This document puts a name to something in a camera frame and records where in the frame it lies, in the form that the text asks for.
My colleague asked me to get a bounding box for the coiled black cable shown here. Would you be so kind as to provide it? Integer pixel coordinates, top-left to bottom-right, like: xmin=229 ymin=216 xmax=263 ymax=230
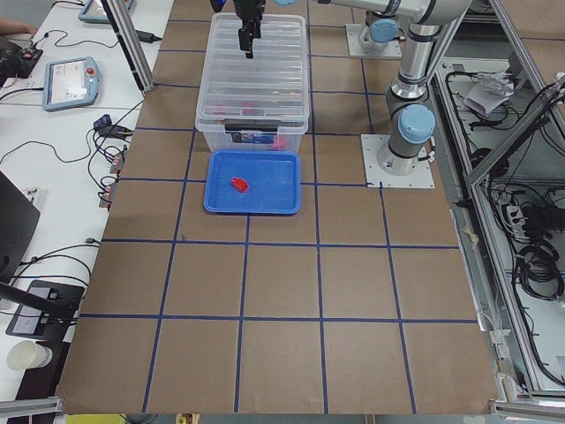
xmin=511 ymin=245 xmax=561 ymax=302

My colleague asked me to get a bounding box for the red block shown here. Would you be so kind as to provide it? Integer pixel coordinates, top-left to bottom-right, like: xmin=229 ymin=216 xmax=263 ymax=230
xmin=273 ymin=135 xmax=287 ymax=150
xmin=230 ymin=177 xmax=249 ymax=193

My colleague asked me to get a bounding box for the clear plastic box lid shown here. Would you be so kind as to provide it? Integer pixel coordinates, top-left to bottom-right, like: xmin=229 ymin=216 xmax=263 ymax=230
xmin=195 ymin=12 xmax=310 ymax=133

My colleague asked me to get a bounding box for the red block by label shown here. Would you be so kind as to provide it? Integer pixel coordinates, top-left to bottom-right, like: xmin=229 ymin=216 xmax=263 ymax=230
xmin=273 ymin=135 xmax=287 ymax=150

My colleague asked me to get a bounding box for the white paper cup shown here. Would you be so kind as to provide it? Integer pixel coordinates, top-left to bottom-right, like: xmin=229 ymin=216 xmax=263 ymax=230
xmin=6 ymin=340 xmax=53 ymax=371

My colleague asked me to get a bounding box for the far blue teach pendant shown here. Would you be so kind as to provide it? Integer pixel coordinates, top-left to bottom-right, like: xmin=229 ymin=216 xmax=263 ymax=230
xmin=78 ymin=0 xmax=109 ymax=24

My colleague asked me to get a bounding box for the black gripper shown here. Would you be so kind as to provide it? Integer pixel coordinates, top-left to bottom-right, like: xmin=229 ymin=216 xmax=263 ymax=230
xmin=233 ymin=0 xmax=266 ymax=59

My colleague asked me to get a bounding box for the aluminium frame post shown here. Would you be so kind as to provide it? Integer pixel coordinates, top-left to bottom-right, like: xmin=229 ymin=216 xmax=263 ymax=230
xmin=102 ymin=0 xmax=154 ymax=93

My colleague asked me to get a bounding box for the clear plastic storage box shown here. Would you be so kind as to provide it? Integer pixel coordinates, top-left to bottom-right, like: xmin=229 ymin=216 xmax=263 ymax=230
xmin=195 ymin=117 xmax=308 ymax=152

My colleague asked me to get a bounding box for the black power adapter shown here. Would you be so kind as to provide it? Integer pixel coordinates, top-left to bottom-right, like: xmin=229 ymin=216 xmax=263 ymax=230
xmin=136 ymin=30 xmax=162 ymax=43

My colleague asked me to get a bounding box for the blue plastic tray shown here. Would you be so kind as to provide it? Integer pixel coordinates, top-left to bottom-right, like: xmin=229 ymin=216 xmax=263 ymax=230
xmin=203 ymin=150 xmax=301 ymax=215

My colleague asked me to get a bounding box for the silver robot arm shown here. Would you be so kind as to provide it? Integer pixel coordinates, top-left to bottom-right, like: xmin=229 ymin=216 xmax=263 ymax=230
xmin=330 ymin=0 xmax=471 ymax=177
xmin=358 ymin=11 xmax=399 ymax=46

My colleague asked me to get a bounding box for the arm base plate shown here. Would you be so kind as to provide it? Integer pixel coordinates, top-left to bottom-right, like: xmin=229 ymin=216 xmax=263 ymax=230
xmin=361 ymin=134 xmax=435 ymax=189
xmin=345 ymin=24 xmax=402 ymax=60

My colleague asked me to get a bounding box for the near blue teach pendant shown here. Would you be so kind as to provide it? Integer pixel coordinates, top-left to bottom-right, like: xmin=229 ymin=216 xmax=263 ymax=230
xmin=42 ymin=57 xmax=99 ymax=112

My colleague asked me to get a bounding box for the blue teach pendant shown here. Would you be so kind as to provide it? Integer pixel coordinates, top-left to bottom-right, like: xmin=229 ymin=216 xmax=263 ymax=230
xmin=78 ymin=0 xmax=109 ymax=24
xmin=42 ymin=57 xmax=99 ymax=112

